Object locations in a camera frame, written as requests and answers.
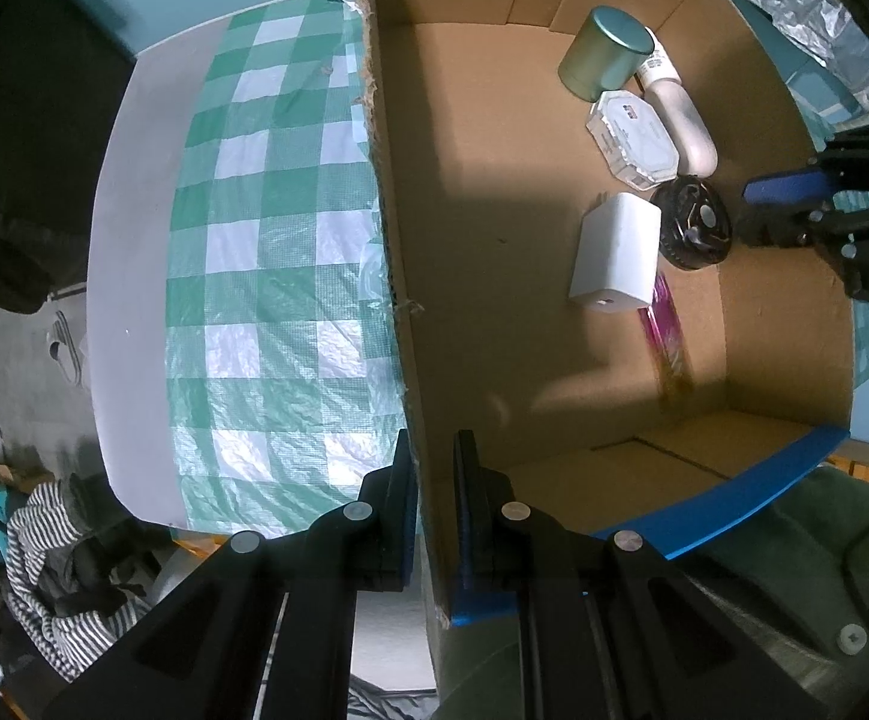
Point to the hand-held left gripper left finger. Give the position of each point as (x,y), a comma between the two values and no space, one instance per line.
(404,517)

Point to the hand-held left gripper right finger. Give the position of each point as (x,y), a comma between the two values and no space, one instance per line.
(468,517)

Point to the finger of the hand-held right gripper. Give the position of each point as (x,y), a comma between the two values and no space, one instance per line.
(786,187)
(771,229)

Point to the round black cooling fan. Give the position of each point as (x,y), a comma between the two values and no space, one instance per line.
(693,221)

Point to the white earbuds case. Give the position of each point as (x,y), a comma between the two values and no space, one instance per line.
(693,131)

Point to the pink battery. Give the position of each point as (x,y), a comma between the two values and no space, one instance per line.
(666,337)

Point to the white charger block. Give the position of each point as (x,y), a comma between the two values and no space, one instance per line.
(614,251)

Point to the clear octagonal plastic box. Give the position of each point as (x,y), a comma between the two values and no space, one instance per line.
(633,139)

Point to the white pill bottle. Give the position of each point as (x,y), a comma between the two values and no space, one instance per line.
(660,64)

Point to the blue-edged cardboard box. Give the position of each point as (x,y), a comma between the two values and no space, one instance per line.
(517,315)

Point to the teal round tin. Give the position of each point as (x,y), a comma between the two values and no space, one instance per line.
(603,52)

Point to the silver foil sheet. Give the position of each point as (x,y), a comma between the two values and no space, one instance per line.
(794,7)

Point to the large-check green plastic tablecloth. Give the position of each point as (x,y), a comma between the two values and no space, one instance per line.
(269,277)

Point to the person's olive trousers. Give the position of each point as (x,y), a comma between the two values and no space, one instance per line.
(764,577)

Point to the black white striped cloth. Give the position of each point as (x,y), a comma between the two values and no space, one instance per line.
(44,577)

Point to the white sandal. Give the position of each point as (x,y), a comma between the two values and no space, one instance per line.
(65,349)

